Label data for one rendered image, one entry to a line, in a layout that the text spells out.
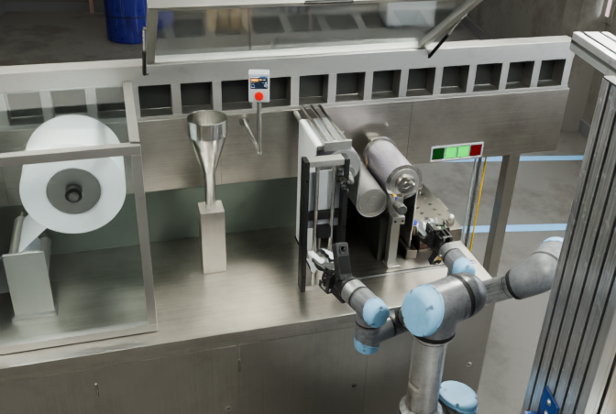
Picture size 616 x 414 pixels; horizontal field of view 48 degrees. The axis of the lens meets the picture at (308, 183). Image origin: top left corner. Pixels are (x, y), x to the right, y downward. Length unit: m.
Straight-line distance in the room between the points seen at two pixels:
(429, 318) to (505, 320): 2.41
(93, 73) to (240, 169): 0.68
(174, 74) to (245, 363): 1.08
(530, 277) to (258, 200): 1.22
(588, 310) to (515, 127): 1.70
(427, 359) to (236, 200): 1.31
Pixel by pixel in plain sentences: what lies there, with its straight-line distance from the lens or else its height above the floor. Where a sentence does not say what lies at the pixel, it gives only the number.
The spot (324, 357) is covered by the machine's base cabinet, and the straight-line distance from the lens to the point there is 2.65.
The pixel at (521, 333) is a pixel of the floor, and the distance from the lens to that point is 4.03.
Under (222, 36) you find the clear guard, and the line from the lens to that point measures 2.43.
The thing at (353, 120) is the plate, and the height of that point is 1.37.
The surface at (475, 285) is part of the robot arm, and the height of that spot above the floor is 1.45.
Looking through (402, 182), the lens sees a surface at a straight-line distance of 2.61.
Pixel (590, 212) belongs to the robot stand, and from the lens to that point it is 1.56.
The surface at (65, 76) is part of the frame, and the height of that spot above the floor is 1.63.
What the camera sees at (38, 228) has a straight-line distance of 2.23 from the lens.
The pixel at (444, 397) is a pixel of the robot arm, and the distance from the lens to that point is 2.05.
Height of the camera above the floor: 2.48
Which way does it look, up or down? 28 degrees down
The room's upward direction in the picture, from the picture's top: 2 degrees clockwise
